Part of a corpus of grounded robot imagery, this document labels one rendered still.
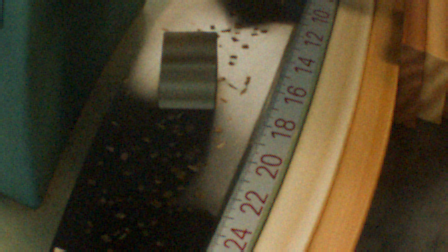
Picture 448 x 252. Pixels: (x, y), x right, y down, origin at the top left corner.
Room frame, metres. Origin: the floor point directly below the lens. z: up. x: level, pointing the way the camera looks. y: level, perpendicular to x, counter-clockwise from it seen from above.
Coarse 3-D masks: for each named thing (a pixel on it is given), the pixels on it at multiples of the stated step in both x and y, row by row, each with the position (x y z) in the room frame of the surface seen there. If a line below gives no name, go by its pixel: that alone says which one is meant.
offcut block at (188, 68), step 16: (176, 32) 0.54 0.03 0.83; (192, 32) 0.54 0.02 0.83; (208, 32) 0.54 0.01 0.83; (176, 48) 0.52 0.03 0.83; (192, 48) 0.52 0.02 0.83; (208, 48) 0.52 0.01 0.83; (160, 64) 0.51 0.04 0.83; (176, 64) 0.51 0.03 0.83; (192, 64) 0.51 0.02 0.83; (208, 64) 0.51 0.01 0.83; (160, 80) 0.50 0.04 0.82; (176, 80) 0.50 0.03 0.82; (192, 80) 0.51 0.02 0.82; (208, 80) 0.51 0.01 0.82; (160, 96) 0.50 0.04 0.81; (176, 96) 0.51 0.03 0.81; (192, 96) 0.51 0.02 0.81; (208, 96) 0.51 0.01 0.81
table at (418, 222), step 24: (408, 144) 0.38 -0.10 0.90; (432, 144) 0.39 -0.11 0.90; (384, 168) 0.37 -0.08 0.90; (408, 168) 0.37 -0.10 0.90; (432, 168) 0.37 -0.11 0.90; (384, 192) 0.35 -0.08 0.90; (408, 192) 0.35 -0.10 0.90; (432, 192) 0.35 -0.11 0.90; (384, 216) 0.33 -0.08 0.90; (408, 216) 0.33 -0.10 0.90; (432, 216) 0.33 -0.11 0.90; (360, 240) 0.32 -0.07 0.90; (384, 240) 0.32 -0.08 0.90; (408, 240) 0.31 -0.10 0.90; (432, 240) 0.31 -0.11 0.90
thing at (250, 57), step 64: (192, 0) 0.62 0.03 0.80; (256, 0) 0.62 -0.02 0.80; (128, 64) 0.54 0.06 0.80; (256, 64) 0.55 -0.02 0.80; (128, 128) 0.49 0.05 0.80; (192, 128) 0.49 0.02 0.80; (256, 128) 0.49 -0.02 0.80; (64, 192) 0.43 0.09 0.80; (128, 192) 0.43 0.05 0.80; (192, 192) 0.44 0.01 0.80
